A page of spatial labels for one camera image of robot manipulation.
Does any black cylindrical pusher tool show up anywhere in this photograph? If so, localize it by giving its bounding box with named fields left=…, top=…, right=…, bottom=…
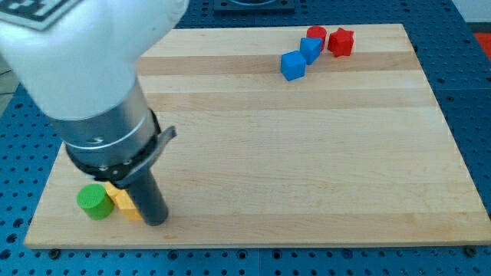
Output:
left=127, top=170, right=169, bottom=226

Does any yellow block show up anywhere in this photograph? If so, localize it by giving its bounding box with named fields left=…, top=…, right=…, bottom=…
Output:
left=104, top=182, right=143, bottom=222

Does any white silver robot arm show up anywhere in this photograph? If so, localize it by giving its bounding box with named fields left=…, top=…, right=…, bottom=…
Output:
left=1, top=0, right=189, bottom=225

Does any red star block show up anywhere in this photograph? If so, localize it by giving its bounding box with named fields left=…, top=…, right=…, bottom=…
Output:
left=328, top=28, right=354, bottom=58

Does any green cylinder block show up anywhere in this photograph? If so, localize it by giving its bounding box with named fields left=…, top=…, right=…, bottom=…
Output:
left=77, top=183, right=114, bottom=221

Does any blue cube block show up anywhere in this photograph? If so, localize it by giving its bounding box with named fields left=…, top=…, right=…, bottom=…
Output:
left=280, top=51, right=306, bottom=81

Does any light wooden board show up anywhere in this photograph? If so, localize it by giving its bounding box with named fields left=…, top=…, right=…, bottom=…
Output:
left=25, top=24, right=490, bottom=249

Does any blue triangular block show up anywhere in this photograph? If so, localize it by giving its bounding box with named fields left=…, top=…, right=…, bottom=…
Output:
left=299, top=38, right=323, bottom=65

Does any red cylinder block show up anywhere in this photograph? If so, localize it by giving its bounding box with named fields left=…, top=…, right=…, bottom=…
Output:
left=306, top=25, right=328, bottom=51

